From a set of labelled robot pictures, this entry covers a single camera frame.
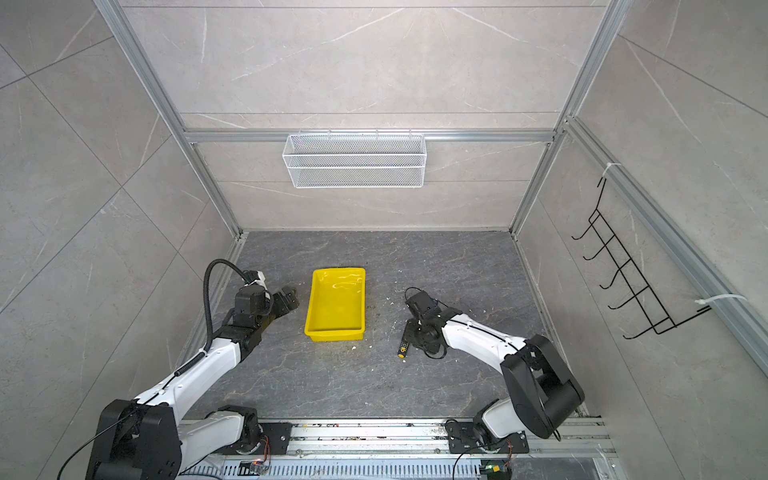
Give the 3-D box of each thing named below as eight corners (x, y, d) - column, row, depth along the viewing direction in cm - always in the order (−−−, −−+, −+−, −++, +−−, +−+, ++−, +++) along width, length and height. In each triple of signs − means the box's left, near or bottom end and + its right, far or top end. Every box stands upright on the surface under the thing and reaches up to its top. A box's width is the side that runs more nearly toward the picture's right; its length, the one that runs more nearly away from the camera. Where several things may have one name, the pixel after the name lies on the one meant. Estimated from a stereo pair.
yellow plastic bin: (305, 341, 92) (299, 331, 86) (317, 278, 108) (313, 266, 102) (365, 341, 92) (363, 331, 86) (368, 278, 108) (367, 266, 102)
